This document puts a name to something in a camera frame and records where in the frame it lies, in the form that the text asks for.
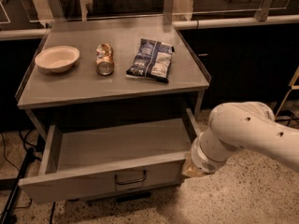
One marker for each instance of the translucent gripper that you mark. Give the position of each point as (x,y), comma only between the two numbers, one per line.
(202,160)

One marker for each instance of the grey top drawer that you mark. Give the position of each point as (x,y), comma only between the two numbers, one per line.
(114,161)

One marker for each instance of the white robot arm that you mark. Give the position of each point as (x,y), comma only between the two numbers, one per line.
(235,126)

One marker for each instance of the grey cabinet with counter top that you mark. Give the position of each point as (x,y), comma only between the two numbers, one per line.
(83,85)

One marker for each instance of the blue white chip bag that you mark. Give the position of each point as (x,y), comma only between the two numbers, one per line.
(153,61)

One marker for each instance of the crushed gold soda can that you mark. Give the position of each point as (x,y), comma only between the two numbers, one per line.
(104,60)

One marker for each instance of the black tripod stand leg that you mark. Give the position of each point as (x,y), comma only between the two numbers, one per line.
(4,218)

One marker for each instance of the white paper bowl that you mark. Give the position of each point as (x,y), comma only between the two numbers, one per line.
(57,59)

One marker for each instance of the clear acrylic barrier panel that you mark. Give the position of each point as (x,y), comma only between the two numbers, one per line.
(17,14)

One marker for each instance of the white horizontal rail pipe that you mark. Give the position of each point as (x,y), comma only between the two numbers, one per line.
(157,23)

